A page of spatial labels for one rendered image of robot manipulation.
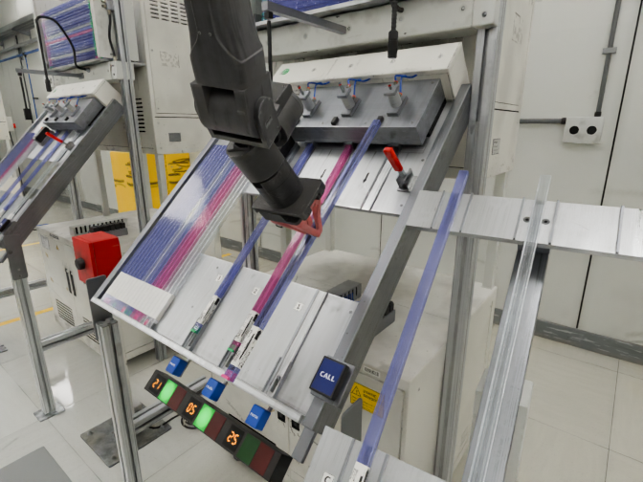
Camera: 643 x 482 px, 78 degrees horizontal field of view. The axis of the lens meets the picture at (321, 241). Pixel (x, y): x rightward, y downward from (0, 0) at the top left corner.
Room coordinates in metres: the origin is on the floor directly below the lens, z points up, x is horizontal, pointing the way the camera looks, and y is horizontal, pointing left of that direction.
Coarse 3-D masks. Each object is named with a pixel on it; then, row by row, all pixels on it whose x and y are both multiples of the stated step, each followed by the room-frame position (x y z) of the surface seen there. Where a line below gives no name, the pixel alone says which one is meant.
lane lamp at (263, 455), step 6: (264, 444) 0.49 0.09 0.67; (258, 450) 0.48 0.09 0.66; (264, 450) 0.48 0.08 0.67; (270, 450) 0.48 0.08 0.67; (258, 456) 0.48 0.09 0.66; (264, 456) 0.47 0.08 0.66; (270, 456) 0.47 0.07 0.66; (252, 462) 0.47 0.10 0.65; (258, 462) 0.47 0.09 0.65; (264, 462) 0.47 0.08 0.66; (252, 468) 0.47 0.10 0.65; (258, 468) 0.46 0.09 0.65; (264, 468) 0.46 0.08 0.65
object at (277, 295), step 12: (372, 132) 0.74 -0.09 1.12; (360, 144) 0.72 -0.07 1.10; (360, 156) 0.71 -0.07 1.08; (348, 168) 0.69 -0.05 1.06; (348, 180) 0.68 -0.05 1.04; (336, 192) 0.66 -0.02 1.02; (324, 204) 0.65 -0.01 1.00; (324, 216) 0.63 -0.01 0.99; (312, 240) 0.60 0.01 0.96; (300, 252) 0.58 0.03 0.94; (288, 264) 0.58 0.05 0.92; (300, 264) 0.58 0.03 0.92; (288, 276) 0.56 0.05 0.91; (276, 288) 0.55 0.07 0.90; (276, 300) 0.54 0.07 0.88; (264, 312) 0.53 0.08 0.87; (264, 324) 0.52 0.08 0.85; (228, 372) 0.47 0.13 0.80
